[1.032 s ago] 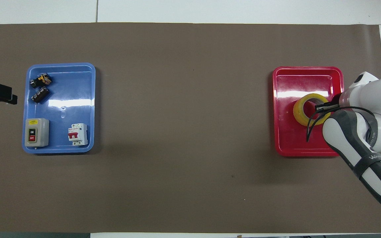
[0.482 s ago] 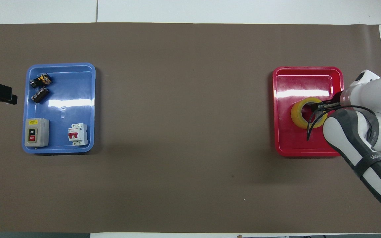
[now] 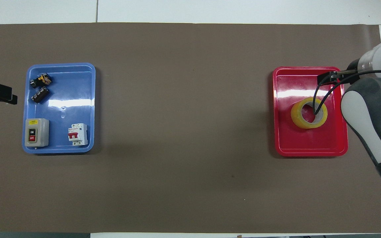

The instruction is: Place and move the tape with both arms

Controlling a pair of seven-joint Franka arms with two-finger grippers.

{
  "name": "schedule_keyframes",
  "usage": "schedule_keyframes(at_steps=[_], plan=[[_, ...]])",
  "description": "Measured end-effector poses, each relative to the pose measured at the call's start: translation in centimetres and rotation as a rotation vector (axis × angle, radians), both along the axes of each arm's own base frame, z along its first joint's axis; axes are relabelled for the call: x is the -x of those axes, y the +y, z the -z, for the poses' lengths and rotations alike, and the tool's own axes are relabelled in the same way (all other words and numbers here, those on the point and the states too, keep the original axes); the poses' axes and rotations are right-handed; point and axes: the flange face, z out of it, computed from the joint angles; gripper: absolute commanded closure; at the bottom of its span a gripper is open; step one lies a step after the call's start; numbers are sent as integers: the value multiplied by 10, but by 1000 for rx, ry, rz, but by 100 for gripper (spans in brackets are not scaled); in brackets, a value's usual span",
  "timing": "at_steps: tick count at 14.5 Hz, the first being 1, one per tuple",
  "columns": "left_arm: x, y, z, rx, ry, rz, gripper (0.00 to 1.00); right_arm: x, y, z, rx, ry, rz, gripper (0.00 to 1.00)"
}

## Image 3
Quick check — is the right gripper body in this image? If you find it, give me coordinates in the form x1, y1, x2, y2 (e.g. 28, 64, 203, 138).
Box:
337, 59, 360, 80

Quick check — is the yellow tape roll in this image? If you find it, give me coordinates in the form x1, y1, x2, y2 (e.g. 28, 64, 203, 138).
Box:
290, 97, 328, 130

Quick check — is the red plastic tray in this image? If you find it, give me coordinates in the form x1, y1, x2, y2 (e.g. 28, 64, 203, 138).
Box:
272, 66, 349, 157

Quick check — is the blue plastic tray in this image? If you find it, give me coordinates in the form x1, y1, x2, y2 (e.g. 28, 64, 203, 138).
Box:
22, 63, 96, 154

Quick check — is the white circuit breaker red lever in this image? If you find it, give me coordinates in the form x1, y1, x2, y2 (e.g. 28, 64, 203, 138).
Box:
67, 123, 89, 146

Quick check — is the black and yellow electrical component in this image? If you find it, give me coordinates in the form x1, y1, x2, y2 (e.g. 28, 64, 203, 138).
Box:
30, 73, 53, 89

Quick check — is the black ribbed electrical component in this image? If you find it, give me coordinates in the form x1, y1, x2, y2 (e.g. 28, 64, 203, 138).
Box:
31, 86, 50, 104

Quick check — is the black cable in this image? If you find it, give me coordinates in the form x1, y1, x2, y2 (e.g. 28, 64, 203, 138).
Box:
312, 69, 381, 116

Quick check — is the grey on-off switch box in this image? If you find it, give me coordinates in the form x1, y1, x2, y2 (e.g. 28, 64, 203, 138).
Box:
24, 118, 50, 148

